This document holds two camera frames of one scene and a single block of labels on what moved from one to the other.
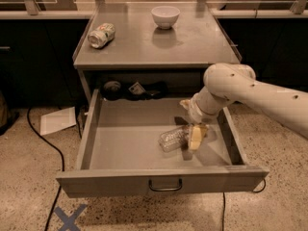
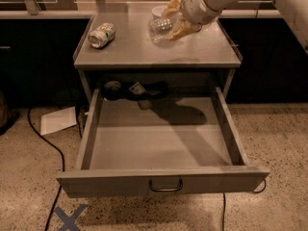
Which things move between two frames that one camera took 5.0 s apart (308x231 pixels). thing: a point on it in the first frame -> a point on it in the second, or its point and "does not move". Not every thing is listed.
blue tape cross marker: (68, 221) does not move
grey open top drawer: (120, 153) does not move
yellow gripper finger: (186, 103) -> (173, 5)
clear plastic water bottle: (175, 139) -> (159, 28)
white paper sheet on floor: (58, 120) does not move
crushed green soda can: (101, 36) does not move
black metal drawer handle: (166, 189) does not move
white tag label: (137, 89) does not move
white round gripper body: (195, 112) -> (196, 4)
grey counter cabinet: (171, 43) does not move
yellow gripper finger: (197, 133) -> (183, 29)
